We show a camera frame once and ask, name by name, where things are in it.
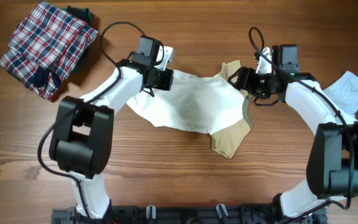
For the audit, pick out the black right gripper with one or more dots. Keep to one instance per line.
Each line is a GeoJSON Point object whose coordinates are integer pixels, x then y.
{"type": "Point", "coordinates": [245, 76]}

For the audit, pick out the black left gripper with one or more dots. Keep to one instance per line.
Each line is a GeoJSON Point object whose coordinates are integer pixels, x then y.
{"type": "Point", "coordinates": [165, 85]}

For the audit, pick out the white and tan t-shirt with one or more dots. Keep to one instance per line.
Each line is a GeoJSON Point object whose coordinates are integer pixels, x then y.
{"type": "Point", "coordinates": [207, 105]}

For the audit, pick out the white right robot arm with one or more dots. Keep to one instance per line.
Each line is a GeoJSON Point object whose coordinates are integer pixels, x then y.
{"type": "Point", "coordinates": [332, 168]}

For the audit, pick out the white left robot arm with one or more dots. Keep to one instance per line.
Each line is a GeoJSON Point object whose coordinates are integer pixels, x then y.
{"type": "Point", "coordinates": [82, 136]}

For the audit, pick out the light blue striped garment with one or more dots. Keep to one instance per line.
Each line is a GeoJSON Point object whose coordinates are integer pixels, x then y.
{"type": "Point", "coordinates": [344, 93]}

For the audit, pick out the dark green folded garment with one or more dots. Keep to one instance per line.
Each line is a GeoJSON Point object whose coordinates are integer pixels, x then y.
{"type": "Point", "coordinates": [85, 15]}

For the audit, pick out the plaid folded shirt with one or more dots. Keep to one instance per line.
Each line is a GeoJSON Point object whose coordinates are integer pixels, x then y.
{"type": "Point", "coordinates": [45, 47]}

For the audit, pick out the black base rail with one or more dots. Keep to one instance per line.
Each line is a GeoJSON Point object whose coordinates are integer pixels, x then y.
{"type": "Point", "coordinates": [244, 214]}

